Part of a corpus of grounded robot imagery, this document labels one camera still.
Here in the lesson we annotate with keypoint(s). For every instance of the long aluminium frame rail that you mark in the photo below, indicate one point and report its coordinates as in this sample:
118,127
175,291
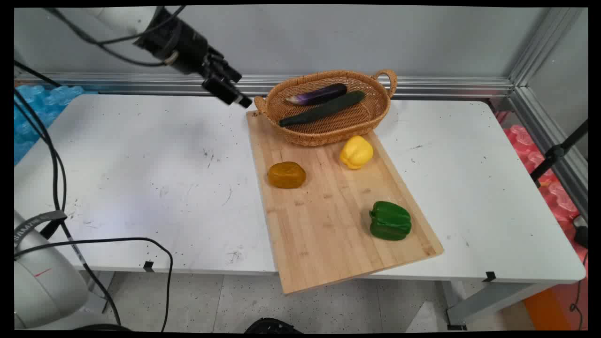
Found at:
141,84

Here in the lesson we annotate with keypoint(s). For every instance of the green bell pepper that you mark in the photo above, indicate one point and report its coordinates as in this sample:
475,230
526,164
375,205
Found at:
390,221

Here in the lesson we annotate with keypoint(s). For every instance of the grey table leg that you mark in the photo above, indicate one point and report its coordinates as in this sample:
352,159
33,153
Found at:
96,291
493,300

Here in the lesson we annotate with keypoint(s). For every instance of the black round floor object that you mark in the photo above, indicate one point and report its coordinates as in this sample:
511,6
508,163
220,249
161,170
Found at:
272,326

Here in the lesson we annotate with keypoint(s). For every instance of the black tape piece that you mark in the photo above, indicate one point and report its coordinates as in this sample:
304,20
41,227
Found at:
149,266
489,276

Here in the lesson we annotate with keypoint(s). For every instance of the blue foam mat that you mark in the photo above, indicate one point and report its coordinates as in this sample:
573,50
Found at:
33,112

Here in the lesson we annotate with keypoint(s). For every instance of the woven wicker basket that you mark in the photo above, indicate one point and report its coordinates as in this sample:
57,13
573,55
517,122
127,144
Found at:
338,129

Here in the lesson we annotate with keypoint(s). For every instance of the slanted aluminium frame rail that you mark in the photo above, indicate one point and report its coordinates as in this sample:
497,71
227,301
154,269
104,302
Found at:
540,51

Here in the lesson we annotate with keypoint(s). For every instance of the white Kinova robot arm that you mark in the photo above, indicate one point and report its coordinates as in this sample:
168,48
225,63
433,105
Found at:
47,286

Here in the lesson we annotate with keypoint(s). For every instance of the yellow bell pepper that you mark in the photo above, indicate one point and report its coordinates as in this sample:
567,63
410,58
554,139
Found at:
357,152

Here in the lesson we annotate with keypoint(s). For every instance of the bamboo cutting board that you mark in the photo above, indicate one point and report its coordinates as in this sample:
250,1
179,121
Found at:
328,244

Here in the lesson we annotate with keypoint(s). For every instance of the black tripod stand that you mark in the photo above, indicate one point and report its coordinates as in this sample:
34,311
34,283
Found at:
556,152

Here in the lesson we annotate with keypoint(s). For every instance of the brown glossy bread roll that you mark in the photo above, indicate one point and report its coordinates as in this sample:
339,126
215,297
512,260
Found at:
286,175

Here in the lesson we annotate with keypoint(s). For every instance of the red foam mat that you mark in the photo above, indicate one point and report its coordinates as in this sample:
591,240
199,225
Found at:
554,192

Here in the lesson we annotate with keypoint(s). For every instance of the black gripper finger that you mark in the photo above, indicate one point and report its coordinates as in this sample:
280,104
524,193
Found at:
225,91
225,68

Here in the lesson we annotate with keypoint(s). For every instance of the dark green cucumber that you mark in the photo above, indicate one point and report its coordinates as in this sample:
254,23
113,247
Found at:
324,109

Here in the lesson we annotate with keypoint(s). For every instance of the purple eggplant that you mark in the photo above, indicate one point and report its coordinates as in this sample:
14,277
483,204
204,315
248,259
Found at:
319,95

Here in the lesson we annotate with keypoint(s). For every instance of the small black device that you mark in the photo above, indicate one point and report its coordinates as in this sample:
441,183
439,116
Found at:
581,236

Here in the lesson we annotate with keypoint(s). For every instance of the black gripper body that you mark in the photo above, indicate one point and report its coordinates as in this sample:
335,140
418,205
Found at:
185,47

